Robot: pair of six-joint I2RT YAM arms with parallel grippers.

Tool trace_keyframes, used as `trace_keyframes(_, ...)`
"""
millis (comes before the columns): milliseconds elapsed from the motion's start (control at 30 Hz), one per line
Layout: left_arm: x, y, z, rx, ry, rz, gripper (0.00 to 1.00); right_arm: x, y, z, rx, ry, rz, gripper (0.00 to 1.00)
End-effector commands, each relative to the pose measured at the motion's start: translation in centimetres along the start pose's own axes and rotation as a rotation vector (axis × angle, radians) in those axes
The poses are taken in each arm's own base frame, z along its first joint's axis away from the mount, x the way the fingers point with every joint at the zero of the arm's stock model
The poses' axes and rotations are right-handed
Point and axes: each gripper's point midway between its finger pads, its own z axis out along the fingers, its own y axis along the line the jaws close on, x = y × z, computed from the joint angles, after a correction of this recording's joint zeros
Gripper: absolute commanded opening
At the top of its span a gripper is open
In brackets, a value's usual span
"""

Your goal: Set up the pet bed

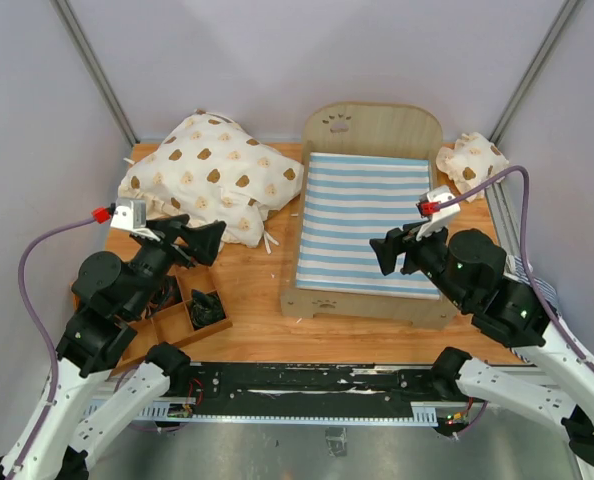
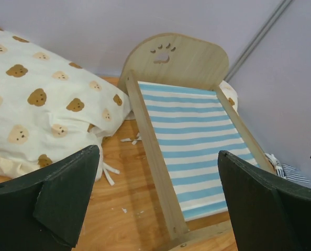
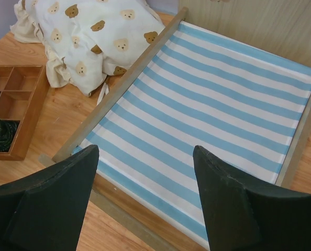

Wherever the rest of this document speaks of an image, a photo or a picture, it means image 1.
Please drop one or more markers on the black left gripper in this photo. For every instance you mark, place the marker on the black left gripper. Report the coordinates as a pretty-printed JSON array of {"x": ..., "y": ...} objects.
[{"x": 203, "y": 241}]

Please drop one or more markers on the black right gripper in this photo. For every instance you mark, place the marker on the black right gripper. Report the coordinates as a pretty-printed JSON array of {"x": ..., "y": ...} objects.
[{"x": 397, "y": 240}]

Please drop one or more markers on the large bear print cushion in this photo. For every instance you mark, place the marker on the large bear print cushion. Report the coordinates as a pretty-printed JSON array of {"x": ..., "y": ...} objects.
[{"x": 209, "y": 168}]

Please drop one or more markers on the wooden pet bed frame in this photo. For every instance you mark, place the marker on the wooden pet bed frame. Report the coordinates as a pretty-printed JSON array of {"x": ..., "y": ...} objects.
[{"x": 368, "y": 129}]

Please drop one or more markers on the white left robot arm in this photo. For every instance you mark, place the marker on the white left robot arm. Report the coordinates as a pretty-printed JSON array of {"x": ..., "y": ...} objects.
[{"x": 57, "y": 443}]

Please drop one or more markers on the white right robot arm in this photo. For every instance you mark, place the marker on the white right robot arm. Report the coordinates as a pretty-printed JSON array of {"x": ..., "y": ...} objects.
[{"x": 468, "y": 268}]

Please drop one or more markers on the blue striped mattress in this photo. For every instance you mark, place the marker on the blue striped mattress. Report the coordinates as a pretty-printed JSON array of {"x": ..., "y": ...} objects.
[{"x": 348, "y": 200}]

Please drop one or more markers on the black item in tray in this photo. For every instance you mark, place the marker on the black item in tray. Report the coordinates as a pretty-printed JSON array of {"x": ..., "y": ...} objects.
[{"x": 205, "y": 309}]

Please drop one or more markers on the wooden divided tray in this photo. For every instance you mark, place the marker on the wooden divided tray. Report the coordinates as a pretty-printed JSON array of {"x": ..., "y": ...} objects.
[{"x": 174, "y": 324}]

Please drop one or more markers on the small bear print pillow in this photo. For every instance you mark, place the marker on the small bear print pillow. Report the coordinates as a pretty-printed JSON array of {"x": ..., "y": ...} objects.
[{"x": 472, "y": 160}]

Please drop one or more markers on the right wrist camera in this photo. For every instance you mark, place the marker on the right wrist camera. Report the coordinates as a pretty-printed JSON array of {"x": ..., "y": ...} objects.
[{"x": 437, "y": 207}]

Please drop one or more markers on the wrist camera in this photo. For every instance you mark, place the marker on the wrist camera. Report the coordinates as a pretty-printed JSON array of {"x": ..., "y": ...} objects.
[
  {"x": 130, "y": 216},
  {"x": 437, "y": 207}
]

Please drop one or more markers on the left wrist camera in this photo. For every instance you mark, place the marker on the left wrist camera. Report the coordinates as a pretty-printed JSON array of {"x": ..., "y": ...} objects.
[{"x": 130, "y": 216}]

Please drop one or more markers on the aluminium side rail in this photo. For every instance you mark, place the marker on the aluminium side rail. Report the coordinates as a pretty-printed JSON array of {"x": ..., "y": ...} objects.
[{"x": 505, "y": 224}]

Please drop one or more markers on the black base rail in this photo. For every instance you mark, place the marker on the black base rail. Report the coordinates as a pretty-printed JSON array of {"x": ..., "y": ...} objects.
[{"x": 302, "y": 388}]

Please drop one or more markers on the white slotted cable duct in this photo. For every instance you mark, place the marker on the white slotted cable duct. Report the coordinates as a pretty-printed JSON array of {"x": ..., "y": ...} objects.
[{"x": 169, "y": 413}]

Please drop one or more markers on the left aluminium frame post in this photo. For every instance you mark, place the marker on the left aluminium frame post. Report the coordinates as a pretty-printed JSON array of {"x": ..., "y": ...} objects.
[{"x": 68, "y": 17}]

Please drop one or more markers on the aluminium frame post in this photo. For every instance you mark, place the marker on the aluminium frame post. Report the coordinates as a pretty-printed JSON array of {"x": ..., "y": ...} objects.
[
  {"x": 68, "y": 17},
  {"x": 555, "y": 32}
]

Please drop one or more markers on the right aluminium frame post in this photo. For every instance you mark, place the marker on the right aluminium frame post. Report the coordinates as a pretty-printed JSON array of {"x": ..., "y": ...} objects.
[{"x": 555, "y": 32}]

